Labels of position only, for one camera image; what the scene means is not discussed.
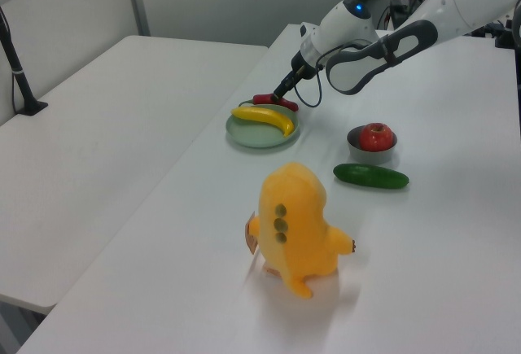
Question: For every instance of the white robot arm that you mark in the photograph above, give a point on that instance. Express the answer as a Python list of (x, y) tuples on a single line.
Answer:
[(460, 4)]

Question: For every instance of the red apple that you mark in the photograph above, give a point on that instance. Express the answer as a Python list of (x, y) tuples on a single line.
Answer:
[(375, 138)]

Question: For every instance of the white side table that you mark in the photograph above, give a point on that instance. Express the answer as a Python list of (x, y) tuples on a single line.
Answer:
[(102, 146)]

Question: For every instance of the pale green plastic plate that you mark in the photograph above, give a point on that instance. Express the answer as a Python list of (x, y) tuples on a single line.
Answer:
[(252, 136)]

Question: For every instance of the yellow banana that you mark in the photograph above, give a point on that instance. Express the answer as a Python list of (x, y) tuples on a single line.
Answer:
[(264, 116)]

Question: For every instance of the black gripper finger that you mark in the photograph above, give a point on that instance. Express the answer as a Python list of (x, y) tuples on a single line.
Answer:
[(284, 84), (292, 84)]

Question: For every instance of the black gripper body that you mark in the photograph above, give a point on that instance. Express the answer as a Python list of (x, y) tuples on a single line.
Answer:
[(303, 66)]

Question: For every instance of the black pole with clamp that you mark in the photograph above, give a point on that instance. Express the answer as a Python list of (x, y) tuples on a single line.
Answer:
[(18, 73)]

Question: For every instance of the orange plush toy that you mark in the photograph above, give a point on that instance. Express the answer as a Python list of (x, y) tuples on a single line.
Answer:
[(293, 224)]

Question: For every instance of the small grey bowl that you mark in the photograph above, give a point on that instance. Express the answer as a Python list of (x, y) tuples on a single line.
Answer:
[(372, 158)]

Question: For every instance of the red chili pepper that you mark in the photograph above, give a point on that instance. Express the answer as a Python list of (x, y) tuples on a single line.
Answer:
[(262, 98)]

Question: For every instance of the dark green cucumber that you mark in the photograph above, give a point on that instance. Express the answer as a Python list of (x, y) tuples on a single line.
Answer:
[(370, 176)]

